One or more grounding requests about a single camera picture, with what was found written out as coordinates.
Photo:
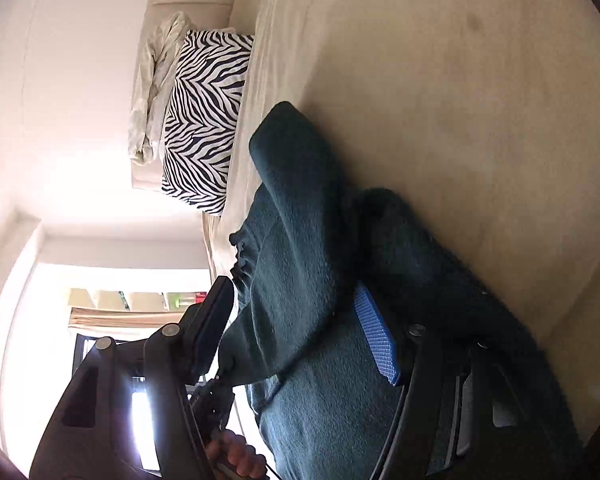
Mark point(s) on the person's left hand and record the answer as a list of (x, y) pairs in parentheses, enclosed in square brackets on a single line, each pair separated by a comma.
[(237, 455)]

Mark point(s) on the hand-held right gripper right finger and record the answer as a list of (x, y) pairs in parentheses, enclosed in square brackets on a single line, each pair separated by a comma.
[(377, 332)]

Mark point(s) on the tan curtain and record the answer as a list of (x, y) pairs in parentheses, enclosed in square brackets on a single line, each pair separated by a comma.
[(115, 319)]

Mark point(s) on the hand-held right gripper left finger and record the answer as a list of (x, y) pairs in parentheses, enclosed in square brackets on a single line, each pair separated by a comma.
[(214, 327)]

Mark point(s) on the cream wall shelf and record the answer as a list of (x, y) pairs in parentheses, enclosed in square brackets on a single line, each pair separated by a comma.
[(130, 299)]

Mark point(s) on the white crumpled duvet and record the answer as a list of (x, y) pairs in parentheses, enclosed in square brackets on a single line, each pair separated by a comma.
[(152, 85)]

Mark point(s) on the zebra print pillow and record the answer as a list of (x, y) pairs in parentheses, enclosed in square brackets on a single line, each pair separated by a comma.
[(205, 110)]

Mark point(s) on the green container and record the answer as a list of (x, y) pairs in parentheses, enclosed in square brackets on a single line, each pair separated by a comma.
[(182, 302)]

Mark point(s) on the bed with beige sheet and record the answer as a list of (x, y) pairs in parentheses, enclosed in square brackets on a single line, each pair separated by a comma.
[(455, 110)]

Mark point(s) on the dark green fleece garment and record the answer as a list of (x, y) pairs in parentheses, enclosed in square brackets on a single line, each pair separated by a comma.
[(300, 260)]

